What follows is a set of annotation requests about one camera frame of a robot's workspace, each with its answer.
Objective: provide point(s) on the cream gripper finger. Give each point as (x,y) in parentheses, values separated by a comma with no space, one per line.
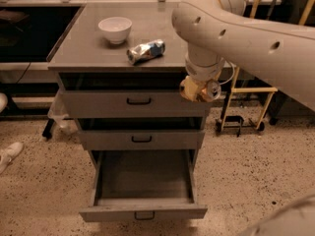
(193,90)

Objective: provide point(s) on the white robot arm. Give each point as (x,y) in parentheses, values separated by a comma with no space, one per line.
(281,55)

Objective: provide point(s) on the crushed blue silver can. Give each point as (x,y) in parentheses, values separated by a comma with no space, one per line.
(145,51)

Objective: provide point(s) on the grey drawer cabinet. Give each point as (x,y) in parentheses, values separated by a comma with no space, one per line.
(85,50)

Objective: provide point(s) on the grey middle drawer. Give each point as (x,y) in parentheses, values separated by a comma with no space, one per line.
(141,133)

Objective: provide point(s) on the grey drawer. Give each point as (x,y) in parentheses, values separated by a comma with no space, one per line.
(141,133)
(100,95)
(143,185)

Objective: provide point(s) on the grey top drawer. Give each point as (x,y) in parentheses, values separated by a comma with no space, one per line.
(100,95)

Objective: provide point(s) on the grey bottom drawer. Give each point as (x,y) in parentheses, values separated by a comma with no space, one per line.
(143,185)

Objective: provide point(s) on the yellow hand truck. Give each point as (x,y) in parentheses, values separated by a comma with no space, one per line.
(274,102)

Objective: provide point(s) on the white ceramic bowl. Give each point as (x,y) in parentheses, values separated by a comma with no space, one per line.
(115,29)

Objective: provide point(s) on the dark bag on shelf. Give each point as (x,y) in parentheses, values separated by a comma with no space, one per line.
(14,20)

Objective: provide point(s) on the white sneaker lower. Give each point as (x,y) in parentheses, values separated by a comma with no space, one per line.
(8,154)

